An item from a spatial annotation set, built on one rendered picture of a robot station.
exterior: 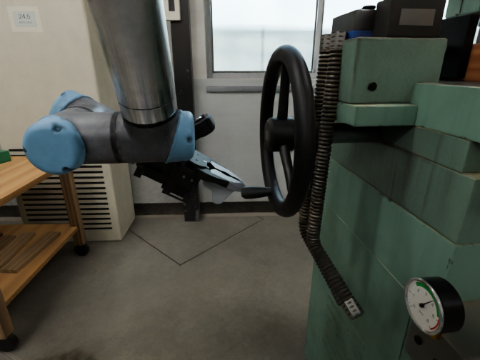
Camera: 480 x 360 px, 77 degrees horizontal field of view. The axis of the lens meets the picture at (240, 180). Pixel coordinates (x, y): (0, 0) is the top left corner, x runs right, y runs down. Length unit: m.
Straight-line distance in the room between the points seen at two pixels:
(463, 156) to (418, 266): 0.18
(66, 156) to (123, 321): 0.99
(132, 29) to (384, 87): 0.35
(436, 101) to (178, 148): 0.35
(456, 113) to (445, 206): 0.12
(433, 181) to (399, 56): 0.18
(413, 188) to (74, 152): 0.48
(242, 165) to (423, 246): 1.48
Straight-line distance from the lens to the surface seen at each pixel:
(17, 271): 1.48
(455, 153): 0.46
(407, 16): 0.51
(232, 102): 1.80
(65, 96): 0.58
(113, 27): 0.35
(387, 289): 0.61
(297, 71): 0.43
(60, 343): 1.38
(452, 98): 0.47
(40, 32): 1.71
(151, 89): 0.38
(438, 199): 0.48
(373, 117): 0.48
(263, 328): 1.27
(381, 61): 0.50
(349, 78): 0.49
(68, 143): 0.44
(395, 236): 0.57
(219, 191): 0.58
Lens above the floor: 0.92
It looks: 21 degrees down
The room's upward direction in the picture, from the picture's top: straight up
